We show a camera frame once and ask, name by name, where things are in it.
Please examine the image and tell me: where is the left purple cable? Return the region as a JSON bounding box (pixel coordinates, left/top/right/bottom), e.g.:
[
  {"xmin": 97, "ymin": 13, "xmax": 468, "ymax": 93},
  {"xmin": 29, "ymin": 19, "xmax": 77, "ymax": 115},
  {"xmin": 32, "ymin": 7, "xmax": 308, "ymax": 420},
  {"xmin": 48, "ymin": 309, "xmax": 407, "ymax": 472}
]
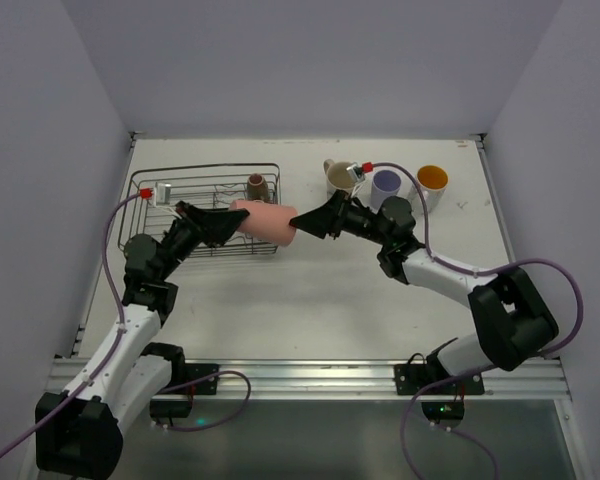
[{"xmin": 0, "ymin": 192, "xmax": 146, "ymax": 474}]

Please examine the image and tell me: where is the right controller box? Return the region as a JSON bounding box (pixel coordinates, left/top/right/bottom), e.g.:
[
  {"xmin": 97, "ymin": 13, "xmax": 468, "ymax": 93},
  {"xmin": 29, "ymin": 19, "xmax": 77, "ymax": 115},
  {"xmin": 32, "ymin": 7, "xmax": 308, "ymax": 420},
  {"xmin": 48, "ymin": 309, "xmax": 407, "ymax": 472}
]
[{"xmin": 421, "ymin": 400, "xmax": 465, "ymax": 429}]

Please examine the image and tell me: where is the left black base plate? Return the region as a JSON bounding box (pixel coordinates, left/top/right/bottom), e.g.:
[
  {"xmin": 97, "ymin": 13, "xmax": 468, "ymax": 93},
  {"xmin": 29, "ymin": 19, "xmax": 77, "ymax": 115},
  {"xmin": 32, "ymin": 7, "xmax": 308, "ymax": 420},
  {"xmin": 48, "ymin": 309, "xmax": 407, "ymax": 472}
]
[{"xmin": 174, "ymin": 362, "xmax": 220, "ymax": 396}]

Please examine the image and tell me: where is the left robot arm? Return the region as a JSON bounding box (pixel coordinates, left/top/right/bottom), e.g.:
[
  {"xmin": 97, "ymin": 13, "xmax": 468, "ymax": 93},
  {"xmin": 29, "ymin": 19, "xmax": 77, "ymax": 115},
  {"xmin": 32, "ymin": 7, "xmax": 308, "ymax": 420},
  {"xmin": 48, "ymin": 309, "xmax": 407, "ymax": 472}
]
[{"xmin": 35, "ymin": 202, "xmax": 249, "ymax": 479}]

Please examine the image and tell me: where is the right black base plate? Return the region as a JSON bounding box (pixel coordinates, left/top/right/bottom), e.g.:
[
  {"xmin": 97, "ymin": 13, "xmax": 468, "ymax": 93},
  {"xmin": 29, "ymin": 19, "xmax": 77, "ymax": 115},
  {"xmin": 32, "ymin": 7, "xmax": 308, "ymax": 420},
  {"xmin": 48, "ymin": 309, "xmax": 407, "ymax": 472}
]
[{"xmin": 393, "ymin": 338, "xmax": 485, "ymax": 397}]

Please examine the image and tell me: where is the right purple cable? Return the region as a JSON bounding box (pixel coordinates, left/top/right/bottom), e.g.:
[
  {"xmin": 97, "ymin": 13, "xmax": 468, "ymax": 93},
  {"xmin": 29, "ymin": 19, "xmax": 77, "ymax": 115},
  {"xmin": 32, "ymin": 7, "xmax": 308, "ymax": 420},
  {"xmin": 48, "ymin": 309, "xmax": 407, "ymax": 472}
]
[{"xmin": 369, "ymin": 160, "xmax": 585, "ymax": 359}]

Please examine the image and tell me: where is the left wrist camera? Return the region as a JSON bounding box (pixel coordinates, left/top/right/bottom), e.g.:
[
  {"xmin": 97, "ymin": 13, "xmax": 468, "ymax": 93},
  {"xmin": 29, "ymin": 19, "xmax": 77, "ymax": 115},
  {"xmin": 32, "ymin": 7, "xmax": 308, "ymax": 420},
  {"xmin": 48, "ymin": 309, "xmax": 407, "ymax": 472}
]
[{"xmin": 138, "ymin": 182, "xmax": 176, "ymax": 215}]

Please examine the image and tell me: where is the controller box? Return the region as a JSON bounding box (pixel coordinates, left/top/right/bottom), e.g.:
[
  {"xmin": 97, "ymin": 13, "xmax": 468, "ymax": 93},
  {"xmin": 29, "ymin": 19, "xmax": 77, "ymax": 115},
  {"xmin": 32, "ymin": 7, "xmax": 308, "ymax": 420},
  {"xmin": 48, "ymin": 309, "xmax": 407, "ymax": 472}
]
[
  {"xmin": 421, "ymin": 400, "xmax": 465, "ymax": 429},
  {"xmin": 149, "ymin": 399, "xmax": 192, "ymax": 421}
]

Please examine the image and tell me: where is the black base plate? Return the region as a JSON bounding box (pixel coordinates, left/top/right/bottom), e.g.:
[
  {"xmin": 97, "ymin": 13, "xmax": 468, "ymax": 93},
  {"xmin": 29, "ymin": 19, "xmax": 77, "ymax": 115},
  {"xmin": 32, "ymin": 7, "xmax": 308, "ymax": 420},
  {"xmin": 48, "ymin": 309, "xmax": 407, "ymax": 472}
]
[
  {"xmin": 393, "ymin": 338, "xmax": 485, "ymax": 397},
  {"xmin": 174, "ymin": 362, "xmax": 220, "ymax": 396}
]

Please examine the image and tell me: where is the black wire dish rack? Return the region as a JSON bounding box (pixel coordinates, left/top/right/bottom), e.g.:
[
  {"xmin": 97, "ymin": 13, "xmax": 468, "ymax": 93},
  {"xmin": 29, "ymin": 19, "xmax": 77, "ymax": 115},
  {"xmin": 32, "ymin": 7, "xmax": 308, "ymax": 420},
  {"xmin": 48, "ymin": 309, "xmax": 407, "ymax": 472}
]
[{"xmin": 117, "ymin": 162, "xmax": 281, "ymax": 247}]

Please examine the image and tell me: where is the aluminium mounting rail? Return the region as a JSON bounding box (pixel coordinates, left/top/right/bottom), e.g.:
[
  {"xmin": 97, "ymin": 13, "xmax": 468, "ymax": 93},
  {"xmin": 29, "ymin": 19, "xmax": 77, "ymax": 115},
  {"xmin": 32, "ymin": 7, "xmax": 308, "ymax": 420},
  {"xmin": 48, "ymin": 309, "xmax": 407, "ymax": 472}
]
[{"xmin": 44, "ymin": 357, "xmax": 566, "ymax": 401}]

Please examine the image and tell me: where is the pink plastic cup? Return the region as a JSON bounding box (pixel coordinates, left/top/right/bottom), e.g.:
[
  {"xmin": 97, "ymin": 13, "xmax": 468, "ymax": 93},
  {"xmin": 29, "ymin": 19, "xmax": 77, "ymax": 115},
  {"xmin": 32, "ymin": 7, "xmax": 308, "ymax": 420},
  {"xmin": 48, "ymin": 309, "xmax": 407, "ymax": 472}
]
[{"xmin": 229, "ymin": 200, "xmax": 298, "ymax": 247}]

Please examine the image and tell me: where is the cream floral mug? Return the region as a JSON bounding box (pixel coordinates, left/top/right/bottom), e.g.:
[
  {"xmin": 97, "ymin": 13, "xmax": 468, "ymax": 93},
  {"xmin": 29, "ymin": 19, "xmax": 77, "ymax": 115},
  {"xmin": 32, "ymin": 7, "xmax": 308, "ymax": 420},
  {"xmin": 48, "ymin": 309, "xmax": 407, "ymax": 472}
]
[{"xmin": 323, "ymin": 159, "xmax": 356, "ymax": 198}]

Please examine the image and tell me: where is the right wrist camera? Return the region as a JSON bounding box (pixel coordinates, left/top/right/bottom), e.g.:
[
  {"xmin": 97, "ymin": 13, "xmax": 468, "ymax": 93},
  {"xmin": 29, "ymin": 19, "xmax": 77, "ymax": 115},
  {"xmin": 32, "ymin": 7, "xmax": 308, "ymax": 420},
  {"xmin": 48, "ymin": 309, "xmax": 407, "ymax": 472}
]
[{"xmin": 346, "ymin": 162, "xmax": 374, "ymax": 198}]

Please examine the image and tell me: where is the left controller box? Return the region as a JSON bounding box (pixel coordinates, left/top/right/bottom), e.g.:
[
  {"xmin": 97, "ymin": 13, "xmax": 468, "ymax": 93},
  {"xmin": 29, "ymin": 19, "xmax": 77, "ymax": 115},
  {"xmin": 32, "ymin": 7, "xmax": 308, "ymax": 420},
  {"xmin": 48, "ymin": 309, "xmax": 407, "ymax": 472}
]
[{"xmin": 149, "ymin": 399, "xmax": 192, "ymax": 421}]

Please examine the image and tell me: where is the purple cable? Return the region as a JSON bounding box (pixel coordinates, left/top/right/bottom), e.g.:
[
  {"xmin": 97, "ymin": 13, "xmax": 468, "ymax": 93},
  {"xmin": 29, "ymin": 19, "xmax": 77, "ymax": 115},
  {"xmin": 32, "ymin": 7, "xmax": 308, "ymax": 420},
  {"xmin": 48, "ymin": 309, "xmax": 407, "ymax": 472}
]
[
  {"xmin": 0, "ymin": 192, "xmax": 146, "ymax": 474},
  {"xmin": 369, "ymin": 160, "xmax": 585, "ymax": 359}
]

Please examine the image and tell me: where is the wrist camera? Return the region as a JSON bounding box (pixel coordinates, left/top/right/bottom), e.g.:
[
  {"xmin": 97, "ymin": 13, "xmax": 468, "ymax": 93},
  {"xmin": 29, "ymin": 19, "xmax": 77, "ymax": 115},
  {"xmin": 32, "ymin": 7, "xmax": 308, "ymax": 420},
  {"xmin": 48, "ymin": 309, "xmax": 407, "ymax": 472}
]
[
  {"xmin": 346, "ymin": 162, "xmax": 374, "ymax": 198},
  {"xmin": 138, "ymin": 182, "xmax": 176, "ymax": 215}
]

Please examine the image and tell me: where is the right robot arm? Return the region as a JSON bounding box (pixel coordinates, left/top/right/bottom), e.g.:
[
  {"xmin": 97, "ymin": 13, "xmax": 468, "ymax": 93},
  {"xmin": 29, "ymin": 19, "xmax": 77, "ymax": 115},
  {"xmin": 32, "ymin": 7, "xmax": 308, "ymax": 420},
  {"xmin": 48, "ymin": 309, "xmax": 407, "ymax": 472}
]
[{"xmin": 290, "ymin": 192, "xmax": 559, "ymax": 379}]

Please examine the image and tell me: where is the white patterned mug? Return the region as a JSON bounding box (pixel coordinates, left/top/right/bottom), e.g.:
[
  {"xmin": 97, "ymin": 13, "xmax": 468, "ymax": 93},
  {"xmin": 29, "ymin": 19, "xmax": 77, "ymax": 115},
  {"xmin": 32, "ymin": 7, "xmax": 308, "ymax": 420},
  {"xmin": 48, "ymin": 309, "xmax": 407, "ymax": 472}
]
[{"xmin": 409, "ymin": 165, "xmax": 449, "ymax": 214}]

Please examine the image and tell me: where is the brown ceramic cup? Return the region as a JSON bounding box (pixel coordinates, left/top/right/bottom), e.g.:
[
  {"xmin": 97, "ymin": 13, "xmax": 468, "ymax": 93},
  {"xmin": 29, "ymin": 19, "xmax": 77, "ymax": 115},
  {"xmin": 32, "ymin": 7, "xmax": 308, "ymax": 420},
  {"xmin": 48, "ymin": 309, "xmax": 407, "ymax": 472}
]
[{"xmin": 246, "ymin": 173, "xmax": 270, "ymax": 203}]

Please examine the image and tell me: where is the lilac plastic cup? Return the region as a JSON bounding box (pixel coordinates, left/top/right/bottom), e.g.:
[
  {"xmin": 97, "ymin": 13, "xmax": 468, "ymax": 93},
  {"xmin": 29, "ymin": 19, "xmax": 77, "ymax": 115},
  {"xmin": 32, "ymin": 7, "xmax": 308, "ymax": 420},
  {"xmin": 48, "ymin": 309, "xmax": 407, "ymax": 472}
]
[{"xmin": 370, "ymin": 170, "xmax": 402, "ymax": 209}]

